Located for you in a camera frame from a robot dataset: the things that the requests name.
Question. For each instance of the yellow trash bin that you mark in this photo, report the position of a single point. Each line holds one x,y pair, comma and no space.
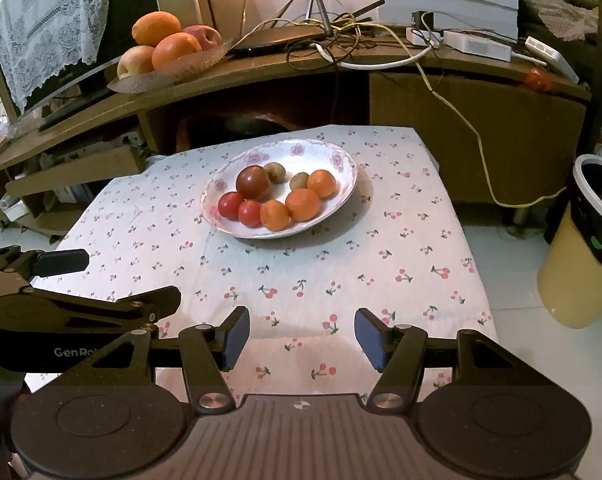
576,270

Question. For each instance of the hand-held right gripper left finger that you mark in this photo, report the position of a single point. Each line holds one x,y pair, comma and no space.
236,332

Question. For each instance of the dark round object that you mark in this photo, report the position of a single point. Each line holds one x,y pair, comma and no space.
241,122

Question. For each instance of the wooden TV stand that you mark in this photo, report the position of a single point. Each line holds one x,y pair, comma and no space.
406,110

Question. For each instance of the white power adapter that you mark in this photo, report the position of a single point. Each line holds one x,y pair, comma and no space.
422,37

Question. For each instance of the clear glass fruit tray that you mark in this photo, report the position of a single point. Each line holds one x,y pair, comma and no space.
191,67

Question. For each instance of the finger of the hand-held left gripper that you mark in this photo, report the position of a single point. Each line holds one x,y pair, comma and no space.
61,262
146,305

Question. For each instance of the large orange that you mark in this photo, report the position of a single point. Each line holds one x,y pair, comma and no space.
156,27
175,50

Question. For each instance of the cherry print tablecloth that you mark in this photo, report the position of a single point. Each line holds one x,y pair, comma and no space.
331,270

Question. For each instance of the large dark red tomato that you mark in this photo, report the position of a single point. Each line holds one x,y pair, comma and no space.
252,182

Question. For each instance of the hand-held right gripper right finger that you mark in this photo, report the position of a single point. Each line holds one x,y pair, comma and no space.
368,335

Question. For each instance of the black router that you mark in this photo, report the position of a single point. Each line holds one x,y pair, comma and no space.
281,40

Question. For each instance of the pale yellow apple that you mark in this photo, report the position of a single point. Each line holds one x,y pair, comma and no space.
133,62

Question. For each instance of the small red object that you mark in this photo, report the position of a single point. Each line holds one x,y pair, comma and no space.
537,80

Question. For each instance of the crumpled white cloth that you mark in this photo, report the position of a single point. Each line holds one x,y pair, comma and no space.
561,12

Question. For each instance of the orange tangerine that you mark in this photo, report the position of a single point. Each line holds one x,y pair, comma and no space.
274,215
302,205
322,183

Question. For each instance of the red apple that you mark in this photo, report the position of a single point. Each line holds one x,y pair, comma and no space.
206,36

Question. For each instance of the white lace cloth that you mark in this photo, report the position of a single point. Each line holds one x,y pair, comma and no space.
46,25

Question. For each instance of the white pink-flowered plate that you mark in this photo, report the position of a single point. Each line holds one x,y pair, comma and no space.
311,157

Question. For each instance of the brown kiwi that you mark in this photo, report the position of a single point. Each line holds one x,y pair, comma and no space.
274,172
298,181

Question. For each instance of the black power adapter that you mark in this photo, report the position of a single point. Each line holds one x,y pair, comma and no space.
422,19

